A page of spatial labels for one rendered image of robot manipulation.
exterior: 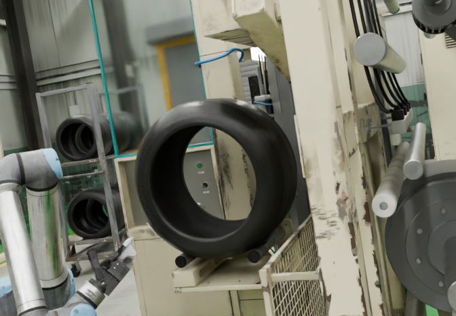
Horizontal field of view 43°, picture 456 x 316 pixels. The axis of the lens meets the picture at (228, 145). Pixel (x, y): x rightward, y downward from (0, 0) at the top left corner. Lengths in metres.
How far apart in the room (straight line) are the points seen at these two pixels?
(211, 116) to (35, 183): 0.67
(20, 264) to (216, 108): 0.81
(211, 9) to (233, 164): 0.84
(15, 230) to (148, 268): 1.14
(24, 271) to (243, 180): 0.93
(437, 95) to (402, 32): 5.89
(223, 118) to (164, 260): 1.19
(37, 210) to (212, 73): 0.87
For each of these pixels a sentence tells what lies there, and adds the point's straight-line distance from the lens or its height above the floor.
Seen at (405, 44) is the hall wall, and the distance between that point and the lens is 11.20.
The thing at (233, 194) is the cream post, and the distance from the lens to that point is 2.38.
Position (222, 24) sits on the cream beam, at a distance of 1.71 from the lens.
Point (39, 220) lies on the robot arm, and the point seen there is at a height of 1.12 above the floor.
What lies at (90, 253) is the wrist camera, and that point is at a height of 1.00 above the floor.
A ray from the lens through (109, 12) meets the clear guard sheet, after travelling 3.00.
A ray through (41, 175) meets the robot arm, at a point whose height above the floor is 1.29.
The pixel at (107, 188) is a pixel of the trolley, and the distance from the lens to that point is 5.77.
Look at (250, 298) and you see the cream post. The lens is 2.48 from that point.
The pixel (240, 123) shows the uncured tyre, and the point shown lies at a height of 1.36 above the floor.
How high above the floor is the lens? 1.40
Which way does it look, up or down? 3 degrees down
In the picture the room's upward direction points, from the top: 9 degrees counter-clockwise
